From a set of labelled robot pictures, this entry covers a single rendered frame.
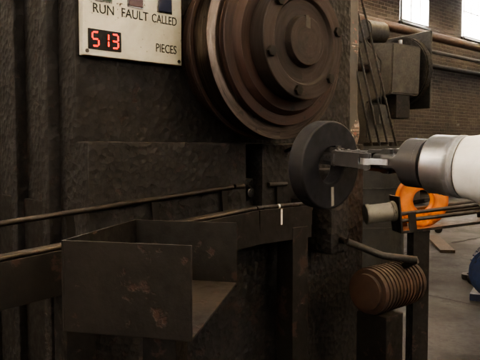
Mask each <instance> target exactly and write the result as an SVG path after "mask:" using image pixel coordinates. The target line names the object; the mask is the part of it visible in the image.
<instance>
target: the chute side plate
mask: <svg viewBox="0 0 480 360"><path fill-rule="evenodd" d="M281 209H283V222H282V225H281ZM208 221H210V222H234V223H237V250H240V249H245V248H248V247H251V246H256V245H259V244H268V243H274V242H278V241H288V240H292V229H293V228H294V227H300V226H308V237H311V207H310V206H295V207H286V208H279V209H264V210H258V211H251V212H247V213H243V214H237V215H233V216H226V217H222V218H218V219H212V220H208ZM61 295H62V282H61V250H59V251H53V252H49V253H45V254H38V255H34V256H28V257H24V258H20V259H13V260H9V261H3V262H0V311H2V310H5V309H10V308H14V307H17V306H21V305H24V304H30V303H33V302H36V301H41V300H44V299H50V298H52V297H55V296H61Z"/></svg>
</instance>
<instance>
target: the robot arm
mask: <svg viewBox="0 0 480 360"><path fill-rule="evenodd" d="M319 164H326V165H332V166H344V168H347V169H348V168H350V167H352V168H358V169H364V171H367V170H369V171H380V172H381V173H382V174H392V173H395V174H397V177H398V179H399V181H400V182H401V183H402V184H403V185H404V186H409V187H415V188H422V189H424V190H425V191H426V192H427V193H429V194H430V193H432V194H438V195H443V196H452V197H455V198H459V199H461V198H464V199H470V200H472V201H475V202H477V203H478V205H479V206H480V135H476V136H468V135H459V136H458V135H439V134H437V135H433V136H431V137H430V138H429V139H418V138H415V139H414V138H412V139H407V140H406V141H405V142H404V143H403V144H402V145H401V146H400V148H399V149H369V150H368V151H365V150H359V149H356V150H350V149H347V150H345V151H344V148H342V147H341V146H336V148H332V147H329V148H327V149H326V150H325V151H324V152H323V154H322V155H321V158H320V161H319Z"/></svg>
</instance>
